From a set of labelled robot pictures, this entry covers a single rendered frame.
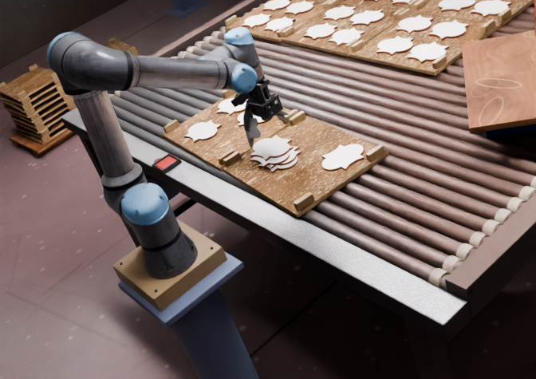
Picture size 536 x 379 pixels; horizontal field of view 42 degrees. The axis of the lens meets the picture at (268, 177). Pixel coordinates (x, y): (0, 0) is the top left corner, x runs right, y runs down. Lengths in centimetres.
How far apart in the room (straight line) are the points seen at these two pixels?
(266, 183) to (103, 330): 153
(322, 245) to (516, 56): 83
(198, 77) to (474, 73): 84
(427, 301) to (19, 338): 243
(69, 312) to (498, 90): 235
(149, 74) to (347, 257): 66
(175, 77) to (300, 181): 52
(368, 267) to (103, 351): 180
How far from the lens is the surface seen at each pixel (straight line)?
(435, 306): 162
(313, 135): 226
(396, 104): 235
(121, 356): 323
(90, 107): 185
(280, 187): 207
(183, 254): 192
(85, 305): 360
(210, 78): 182
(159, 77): 175
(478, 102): 203
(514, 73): 214
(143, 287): 195
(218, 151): 236
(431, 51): 257
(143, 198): 186
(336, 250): 182
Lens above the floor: 207
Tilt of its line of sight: 32 degrees down
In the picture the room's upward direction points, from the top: 20 degrees counter-clockwise
